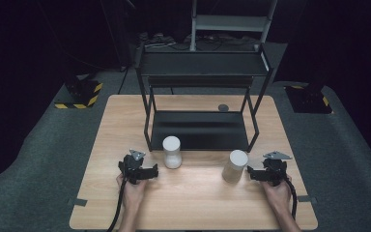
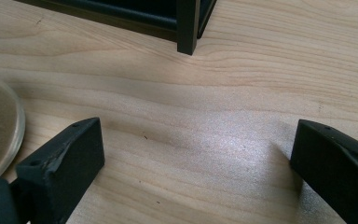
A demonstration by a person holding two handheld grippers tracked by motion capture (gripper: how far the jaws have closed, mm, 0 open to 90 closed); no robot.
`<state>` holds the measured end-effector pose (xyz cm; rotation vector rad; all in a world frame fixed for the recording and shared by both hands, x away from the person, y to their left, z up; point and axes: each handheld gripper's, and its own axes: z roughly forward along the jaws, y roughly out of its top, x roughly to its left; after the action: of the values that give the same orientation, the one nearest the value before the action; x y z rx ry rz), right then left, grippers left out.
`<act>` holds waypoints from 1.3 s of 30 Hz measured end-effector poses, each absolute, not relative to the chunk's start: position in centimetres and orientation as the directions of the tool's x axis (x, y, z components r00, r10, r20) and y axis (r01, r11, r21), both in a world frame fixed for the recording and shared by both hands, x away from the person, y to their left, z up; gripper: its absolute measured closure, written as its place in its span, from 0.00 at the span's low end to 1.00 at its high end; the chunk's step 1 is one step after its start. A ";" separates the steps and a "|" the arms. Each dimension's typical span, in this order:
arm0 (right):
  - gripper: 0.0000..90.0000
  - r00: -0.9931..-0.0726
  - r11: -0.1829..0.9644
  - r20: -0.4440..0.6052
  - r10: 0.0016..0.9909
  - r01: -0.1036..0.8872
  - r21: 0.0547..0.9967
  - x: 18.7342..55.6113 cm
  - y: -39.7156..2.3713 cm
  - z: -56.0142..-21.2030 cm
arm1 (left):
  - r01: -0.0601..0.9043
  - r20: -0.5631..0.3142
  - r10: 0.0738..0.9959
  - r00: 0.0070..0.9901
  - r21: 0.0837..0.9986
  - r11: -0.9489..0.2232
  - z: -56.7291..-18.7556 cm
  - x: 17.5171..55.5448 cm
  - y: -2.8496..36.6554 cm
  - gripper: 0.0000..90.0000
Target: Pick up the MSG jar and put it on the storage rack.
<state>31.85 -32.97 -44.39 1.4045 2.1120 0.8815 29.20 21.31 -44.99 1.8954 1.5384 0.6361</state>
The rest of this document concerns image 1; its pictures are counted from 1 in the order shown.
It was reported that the grey tape strip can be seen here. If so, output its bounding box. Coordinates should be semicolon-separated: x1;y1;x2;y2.
67;197;88;208
297;194;318;204

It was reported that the person's right hand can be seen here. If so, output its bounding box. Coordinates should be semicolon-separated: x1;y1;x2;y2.
262;175;293;213

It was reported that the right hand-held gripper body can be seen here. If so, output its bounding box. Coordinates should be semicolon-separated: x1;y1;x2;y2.
250;151;294;188

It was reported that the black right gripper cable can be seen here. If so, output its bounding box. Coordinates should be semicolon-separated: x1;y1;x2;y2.
284;177;299;221

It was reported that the person's left hand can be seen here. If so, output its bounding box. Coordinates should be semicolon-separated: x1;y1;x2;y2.
115;173;149;211

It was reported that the white waisted jar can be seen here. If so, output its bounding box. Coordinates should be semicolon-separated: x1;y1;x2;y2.
161;135;184;170

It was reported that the yellow-black striped stand base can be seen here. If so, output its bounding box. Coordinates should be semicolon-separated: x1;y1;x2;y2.
284;83;334;115
53;79;104;110

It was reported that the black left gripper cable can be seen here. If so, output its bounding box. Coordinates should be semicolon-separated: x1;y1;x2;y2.
106;177;129;232

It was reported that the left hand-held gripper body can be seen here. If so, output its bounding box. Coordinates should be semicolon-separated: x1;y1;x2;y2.
119;149;158;186

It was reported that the black two-tier metal rack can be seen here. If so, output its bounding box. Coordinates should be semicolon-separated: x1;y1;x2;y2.
134;43;275;153

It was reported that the beige cylindrical jar white lid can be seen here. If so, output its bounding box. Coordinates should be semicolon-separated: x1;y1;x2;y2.
221;149;249;185

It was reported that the grey metal frame stand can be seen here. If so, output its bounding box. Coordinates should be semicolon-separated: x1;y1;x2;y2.
188;0;278;52

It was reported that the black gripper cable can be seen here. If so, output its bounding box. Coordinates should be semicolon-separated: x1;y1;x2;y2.
106;177;129;232
284;177;299;221

